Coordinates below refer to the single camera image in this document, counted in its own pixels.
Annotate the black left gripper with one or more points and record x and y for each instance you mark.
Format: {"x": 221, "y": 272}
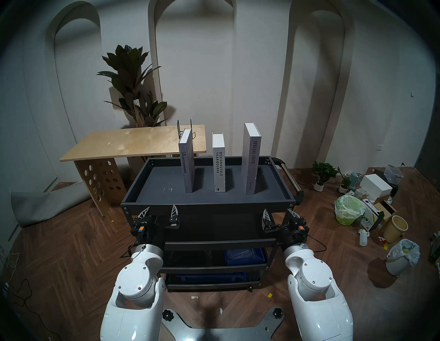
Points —
{"x": 151, "y": 228}

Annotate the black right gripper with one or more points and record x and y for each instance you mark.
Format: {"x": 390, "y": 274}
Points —
{"x": 288, "y": 232}

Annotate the tall grey Special Issue book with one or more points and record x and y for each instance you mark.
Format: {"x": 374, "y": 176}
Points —
{"x": 250, "y": 161}

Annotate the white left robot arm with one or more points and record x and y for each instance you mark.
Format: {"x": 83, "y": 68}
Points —
{"x": 134, "y": 282}

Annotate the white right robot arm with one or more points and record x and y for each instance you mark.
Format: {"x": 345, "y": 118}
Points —
{"x": 316, "y": 275}

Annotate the black three-tier utility cart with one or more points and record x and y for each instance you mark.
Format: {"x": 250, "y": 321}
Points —
{"x": 165, "y": 182}

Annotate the small blue plastic bin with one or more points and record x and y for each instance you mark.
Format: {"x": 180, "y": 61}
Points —
{"x": 244, "y": 256}

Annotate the grey Discontent book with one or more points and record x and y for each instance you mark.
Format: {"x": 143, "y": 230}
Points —
{"x": 185, "y": 165}

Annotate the small bushy potted plant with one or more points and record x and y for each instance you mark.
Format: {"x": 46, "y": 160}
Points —
{"x": 323, "y": 170}

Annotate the bin with green bag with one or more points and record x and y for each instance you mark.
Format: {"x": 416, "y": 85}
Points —
{"x": 349, "y": 209}

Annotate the white Design Hotels Yearbook book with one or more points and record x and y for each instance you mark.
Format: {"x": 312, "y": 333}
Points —
{"x": 219, "y": 165}

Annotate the light wooden table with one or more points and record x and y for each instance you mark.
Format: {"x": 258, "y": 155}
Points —
{"x": 130, "y": 141}

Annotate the teal watering can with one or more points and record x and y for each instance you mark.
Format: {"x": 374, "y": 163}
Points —
{"x": 355, "y": 178}

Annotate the wide blue plastic bin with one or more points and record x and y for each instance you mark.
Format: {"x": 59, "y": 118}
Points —
{"x": 213, "y": 277}

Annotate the small white bottle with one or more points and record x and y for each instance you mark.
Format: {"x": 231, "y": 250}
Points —
{"x": 363, "y": 239}

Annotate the green and white carton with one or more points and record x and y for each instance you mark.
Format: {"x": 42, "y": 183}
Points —
{"x": 371, "y": 215}

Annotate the black star knob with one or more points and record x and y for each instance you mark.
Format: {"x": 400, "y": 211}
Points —
{"x": 167, "y": 315}
{"x": 277, "y": 314}

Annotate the white cardboard box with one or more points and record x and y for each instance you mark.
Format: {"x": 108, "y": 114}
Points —
{"x": 376, "y": 185}

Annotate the open brown cardboard box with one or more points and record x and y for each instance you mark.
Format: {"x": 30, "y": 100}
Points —
{"x": 386, "y": 209}

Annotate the yellow bucket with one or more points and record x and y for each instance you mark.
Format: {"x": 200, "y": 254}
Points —
{"x": 393, "y": 232}

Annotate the clear plastic storage container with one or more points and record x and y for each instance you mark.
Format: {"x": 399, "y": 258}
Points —
{"x": 393, "y": 172}

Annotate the bin with white bag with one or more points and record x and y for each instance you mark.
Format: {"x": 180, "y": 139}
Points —
{"x": 398, "y": 257}

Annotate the large dark-leaved potted plant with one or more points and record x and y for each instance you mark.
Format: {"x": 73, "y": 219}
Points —
{"x": 127, "y": 68}

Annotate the grey metal robot base plate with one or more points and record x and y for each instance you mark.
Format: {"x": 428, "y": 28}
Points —
{"x": 178, "y": 331}

